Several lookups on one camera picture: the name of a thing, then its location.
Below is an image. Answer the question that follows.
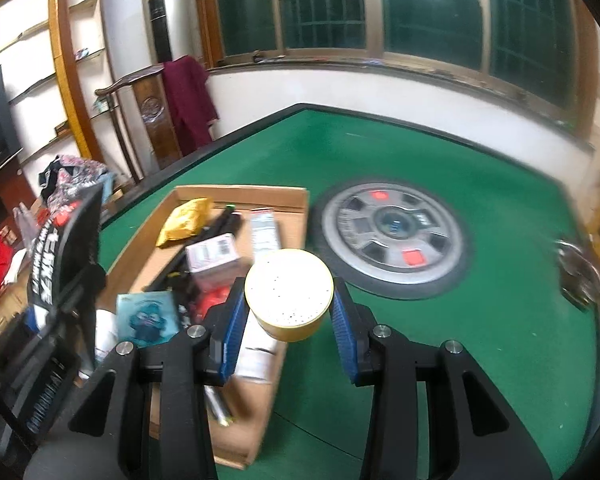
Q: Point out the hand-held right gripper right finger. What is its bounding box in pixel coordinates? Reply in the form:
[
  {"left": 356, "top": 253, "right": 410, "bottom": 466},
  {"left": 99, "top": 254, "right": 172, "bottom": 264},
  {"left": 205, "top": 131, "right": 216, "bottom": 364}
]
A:
[{"left": 330, "top": 287, "right": 553, "bottom": 480}]

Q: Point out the wooden chair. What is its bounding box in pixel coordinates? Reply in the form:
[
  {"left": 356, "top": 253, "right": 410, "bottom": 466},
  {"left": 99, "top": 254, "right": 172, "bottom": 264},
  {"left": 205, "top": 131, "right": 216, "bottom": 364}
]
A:
[{"left": 94, "top": 65, "right": 182, "bottom": 182}]

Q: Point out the black marker green cap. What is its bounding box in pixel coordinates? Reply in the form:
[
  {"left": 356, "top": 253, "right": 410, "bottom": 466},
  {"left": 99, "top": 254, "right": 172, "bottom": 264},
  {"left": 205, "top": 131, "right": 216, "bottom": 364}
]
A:
[{"left": 180, "top": 202, "right": 244, "bottom": 271}]

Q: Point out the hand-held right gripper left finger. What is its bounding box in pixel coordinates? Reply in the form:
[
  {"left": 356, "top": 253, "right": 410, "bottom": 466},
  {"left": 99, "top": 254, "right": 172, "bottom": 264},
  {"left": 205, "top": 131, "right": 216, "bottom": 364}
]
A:
[{"left": 22, "top": 276, "right": 248, "bottom": 480}]

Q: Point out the standing air conditioner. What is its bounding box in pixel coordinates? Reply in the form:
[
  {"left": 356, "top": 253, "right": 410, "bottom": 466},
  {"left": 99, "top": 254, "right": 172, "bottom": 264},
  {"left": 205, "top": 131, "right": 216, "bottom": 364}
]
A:
[{"left": 139, "top": 0, "right": 192, "bottom": 67}]

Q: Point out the maroon cloth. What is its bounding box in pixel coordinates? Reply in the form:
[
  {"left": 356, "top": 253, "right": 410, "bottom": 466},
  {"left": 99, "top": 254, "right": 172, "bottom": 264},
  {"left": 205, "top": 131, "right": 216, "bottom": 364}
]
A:
[{"left": 160, "top": 55, "right": 221, "bottom": 157}]

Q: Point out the white wall shelf unit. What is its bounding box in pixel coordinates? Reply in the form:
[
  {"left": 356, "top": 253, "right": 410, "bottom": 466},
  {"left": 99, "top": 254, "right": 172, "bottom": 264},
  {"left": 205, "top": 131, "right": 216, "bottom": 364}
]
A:
[{"left": 0, "top": 0, "right": 112, "bottom": 172}]

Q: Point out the cardboard tray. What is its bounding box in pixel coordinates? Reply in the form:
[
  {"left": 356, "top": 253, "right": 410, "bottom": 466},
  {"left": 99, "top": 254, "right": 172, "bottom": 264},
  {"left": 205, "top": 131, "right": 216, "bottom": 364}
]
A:
[{"left": 77, "top": 184, "right": 311, "bottom": 472}]

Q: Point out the yellow jar white lid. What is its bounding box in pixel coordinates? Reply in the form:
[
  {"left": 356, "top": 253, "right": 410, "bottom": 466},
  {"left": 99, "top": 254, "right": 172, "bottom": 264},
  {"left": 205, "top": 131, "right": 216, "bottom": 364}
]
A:
[{"left": 243, "top": 249, "right": 336, "bottom": 344}]

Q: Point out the green barred window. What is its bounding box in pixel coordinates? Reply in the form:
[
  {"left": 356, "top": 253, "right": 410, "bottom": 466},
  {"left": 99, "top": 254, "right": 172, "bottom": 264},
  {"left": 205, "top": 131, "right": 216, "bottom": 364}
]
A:
[{"left": 194, "top": 0, "right": 597, "bottom": 112}]

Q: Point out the grey round table panel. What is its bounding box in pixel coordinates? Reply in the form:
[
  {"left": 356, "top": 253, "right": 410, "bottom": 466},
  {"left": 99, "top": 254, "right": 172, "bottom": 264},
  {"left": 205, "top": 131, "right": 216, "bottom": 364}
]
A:
[{"left": 311, "top": 176, "right": 474, "bottom": 302}]

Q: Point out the teal carton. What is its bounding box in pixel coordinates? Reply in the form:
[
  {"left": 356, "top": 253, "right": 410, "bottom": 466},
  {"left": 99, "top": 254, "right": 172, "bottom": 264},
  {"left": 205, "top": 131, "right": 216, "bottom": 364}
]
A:
[{"left": 115, "top": 290, "right": 179, "bottom": 348}]

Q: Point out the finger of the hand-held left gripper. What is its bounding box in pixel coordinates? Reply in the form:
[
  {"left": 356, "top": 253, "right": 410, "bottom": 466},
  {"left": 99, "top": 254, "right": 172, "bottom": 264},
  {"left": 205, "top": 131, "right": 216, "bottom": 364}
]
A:
[{"left": 60, "top": 260, "right": 109, "bottom": 308}]

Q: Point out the patterned cloth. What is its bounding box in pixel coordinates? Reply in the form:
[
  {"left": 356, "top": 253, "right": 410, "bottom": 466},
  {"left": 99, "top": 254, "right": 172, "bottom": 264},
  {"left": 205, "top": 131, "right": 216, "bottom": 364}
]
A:
[{"left": 38, "top": 154, "right": 117, "bottom": 217}]

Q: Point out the gold snack packet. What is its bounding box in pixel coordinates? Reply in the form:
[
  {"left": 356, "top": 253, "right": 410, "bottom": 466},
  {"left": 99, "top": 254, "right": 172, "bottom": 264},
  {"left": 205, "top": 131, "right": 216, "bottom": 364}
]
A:
[{"left": 155, "top": 197, "right": 214, "bottom": 249}]

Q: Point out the black white-print packet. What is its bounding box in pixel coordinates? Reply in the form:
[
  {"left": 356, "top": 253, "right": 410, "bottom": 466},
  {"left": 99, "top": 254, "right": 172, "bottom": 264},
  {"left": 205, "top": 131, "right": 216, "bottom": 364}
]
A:
[{"left": 24, "top": 184, "right": 106, "bottom": 341}]

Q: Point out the white pink-edged carton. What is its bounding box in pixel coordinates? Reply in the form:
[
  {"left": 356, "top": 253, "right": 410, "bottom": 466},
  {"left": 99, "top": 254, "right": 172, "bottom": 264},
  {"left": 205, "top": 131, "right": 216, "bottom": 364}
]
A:
[{"left": 231, "top": 310, "right": 287, "bottom": 384}]

